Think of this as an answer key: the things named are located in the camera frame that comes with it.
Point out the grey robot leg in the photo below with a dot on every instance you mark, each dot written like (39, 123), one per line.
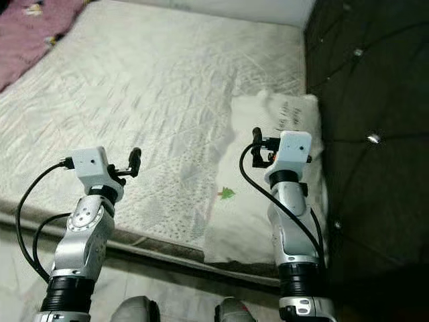
(135, 310)
(236, 310)

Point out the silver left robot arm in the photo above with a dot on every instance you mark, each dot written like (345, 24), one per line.
(84, 241)

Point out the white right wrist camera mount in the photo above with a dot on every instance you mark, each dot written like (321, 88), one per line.
(295, 146)

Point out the black tufted headboard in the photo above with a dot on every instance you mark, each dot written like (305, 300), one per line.
(375, 87)

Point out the white quilted mattress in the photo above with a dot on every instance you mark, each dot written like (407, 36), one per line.
(147, 87)

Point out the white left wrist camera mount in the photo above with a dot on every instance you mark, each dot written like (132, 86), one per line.
(90, 163)

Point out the white pillow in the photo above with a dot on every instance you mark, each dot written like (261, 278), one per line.
(241, 221)

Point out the grey right robot leg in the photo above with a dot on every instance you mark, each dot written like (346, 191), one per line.
(236, 310)

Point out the purple printed blanket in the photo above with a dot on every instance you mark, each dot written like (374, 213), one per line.
(20, 47)

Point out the grey left robot leg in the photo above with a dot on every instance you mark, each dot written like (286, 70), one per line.
(135, 310)

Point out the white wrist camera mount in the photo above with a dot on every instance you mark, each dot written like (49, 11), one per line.
(295, 146)
(90, 163)

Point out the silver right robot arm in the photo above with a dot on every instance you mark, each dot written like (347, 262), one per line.
(291, 228)

